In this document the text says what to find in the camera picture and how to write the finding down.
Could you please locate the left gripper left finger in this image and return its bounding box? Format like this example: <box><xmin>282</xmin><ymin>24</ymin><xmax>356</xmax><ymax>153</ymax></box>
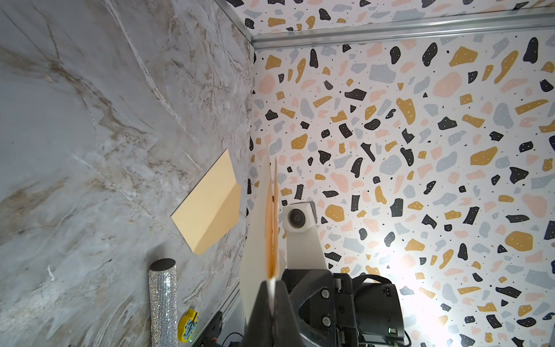
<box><xmin>240</xmin><ymin>281</ymin><xmax>273</xmax><ymax>347</ymax></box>

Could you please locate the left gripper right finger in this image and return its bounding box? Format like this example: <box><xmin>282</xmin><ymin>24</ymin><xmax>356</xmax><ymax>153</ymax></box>
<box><xmin>273</xmin><ymin>280</ymin><xmax>304</xmax><ymax>347</ymax></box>

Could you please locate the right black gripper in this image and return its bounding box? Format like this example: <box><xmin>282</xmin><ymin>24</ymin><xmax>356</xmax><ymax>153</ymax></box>
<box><xmin>282</xmin><ymin>270</ymin><xmax>406</xmax><ymax>346</ymax></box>

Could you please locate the beige letter paper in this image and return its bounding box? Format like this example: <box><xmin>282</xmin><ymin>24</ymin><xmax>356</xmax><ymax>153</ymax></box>
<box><xmin>239</xmin><ymin>160</ymin><xmax>280</xmax><ymax>322</ymax></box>

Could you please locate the yellow envelope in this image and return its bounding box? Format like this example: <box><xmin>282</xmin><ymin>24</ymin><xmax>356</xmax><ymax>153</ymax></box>
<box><xmin>171</xmin><ymin>151</ymin><xmax>241</xmax><ymax>255</ymax></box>

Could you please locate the glitter tube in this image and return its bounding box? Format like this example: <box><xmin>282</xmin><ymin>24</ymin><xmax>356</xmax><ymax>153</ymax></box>
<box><xmin>148</xmin><ymin>258</ymin><xmax>179</xmax><ymax>346</ymax></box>

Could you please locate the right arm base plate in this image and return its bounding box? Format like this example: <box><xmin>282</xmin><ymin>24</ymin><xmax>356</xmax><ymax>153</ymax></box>
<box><xmin>192</xmin><ymin>311</ymin><xmax>223</xmax><ymax>347</ymax></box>

